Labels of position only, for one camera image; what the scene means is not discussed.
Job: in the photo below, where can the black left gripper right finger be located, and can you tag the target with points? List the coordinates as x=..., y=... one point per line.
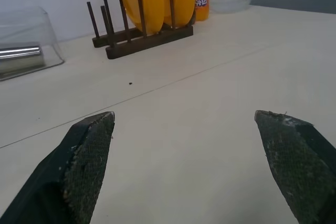
x=296, y=166

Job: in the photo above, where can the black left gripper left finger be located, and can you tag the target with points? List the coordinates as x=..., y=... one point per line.
x=76, y=171

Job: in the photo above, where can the clear plastic box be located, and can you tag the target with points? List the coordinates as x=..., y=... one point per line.
x=29, y=30

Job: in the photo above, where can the silver metal cylinder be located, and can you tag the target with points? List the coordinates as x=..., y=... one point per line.
x=19, y=57

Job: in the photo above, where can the dark wooden plate rack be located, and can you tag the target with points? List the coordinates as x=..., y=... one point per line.
x=147, y=39

